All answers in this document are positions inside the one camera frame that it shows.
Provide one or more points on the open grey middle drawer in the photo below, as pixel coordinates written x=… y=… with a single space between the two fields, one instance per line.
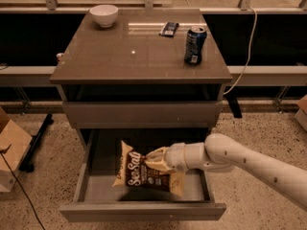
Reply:
x=98 y=199

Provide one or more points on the white ceramic bowl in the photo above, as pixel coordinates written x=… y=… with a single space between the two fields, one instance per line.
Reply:
x=104 y=15

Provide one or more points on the grey drawer cabinet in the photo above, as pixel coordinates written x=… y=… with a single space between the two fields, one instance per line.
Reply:
x=130 y=62

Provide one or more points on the cardboard box on left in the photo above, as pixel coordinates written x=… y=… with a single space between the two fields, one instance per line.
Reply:
x=14 y=141

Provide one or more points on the black bracket behind cabinet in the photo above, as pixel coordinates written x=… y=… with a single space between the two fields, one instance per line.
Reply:
x=231 y=98

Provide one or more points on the black stand leg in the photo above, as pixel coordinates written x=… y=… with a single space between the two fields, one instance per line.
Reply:
x=27 y=165

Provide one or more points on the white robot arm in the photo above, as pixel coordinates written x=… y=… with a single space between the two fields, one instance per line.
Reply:
x=219 y=152

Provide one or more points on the dark blue snack bar wrapper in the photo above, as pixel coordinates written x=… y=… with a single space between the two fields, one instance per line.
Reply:
x=169 y=29

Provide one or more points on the cardboard box on right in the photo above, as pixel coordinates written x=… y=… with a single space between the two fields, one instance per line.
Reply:
x=301 y=115

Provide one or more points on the blue soda can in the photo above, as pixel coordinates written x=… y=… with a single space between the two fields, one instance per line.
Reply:
x=194 y=42

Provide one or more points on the closed grey top drawer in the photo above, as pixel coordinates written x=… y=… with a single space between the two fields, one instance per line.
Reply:
x=142 y=115

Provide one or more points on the cardboard box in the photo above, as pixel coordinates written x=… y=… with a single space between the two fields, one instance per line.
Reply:
x=14 y=141
x=301 y=115

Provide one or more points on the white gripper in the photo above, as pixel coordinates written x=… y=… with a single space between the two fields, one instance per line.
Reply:
x=175 y=157

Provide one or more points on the brown sea salt chip bag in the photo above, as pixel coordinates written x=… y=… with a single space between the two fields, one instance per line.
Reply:
x=134 y=172

